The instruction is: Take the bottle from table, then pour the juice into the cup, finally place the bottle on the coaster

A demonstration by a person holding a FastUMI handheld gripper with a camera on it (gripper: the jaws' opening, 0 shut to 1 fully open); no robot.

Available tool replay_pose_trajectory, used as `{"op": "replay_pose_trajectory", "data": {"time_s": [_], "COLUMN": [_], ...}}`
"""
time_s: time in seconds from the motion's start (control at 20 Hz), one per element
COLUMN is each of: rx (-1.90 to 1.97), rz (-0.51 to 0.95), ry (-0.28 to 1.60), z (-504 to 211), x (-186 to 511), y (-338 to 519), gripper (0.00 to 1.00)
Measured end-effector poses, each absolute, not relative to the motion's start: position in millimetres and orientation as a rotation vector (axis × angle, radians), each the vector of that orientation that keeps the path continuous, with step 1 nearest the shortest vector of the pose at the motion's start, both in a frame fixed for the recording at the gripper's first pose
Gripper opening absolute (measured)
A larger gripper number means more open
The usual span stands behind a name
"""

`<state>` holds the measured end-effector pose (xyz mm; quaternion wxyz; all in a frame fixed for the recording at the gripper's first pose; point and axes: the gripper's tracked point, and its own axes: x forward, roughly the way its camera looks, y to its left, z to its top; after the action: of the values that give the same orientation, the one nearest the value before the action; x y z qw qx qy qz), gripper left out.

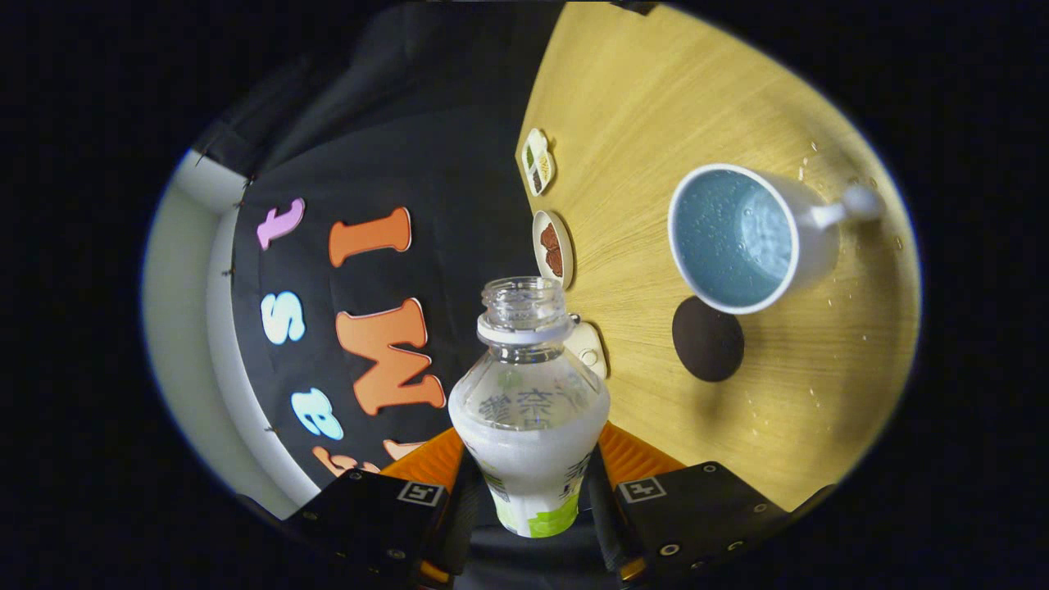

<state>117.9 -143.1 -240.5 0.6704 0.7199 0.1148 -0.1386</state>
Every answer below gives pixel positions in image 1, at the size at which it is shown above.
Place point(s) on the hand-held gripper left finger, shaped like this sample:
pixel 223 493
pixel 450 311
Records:
pixel 369 516

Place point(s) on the white compartment dish with seeds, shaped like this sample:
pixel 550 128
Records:
pixel 538 162

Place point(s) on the black backdrop cloth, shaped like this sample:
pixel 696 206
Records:
pixel 442 147

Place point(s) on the small white plate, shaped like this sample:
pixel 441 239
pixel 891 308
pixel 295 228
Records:
pixel 567 250

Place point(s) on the row of black cloth clips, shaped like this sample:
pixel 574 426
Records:
pixel 230 270

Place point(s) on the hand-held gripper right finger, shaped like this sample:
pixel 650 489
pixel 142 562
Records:
pixel 697 508

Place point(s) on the clear juice bottle green label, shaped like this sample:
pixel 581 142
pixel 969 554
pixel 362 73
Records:
pixel 529 442

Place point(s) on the white toaster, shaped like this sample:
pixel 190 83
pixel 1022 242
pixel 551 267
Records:
pixel 592 352

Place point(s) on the white cup blue inside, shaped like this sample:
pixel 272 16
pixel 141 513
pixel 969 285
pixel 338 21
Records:
pixel 729 238

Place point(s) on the round dark brown coaster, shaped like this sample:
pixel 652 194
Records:
pixel 707 340

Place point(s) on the brown pastry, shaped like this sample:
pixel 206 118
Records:
pixel 551 250

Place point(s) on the wooden table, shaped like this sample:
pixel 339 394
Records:
pixel 656 426

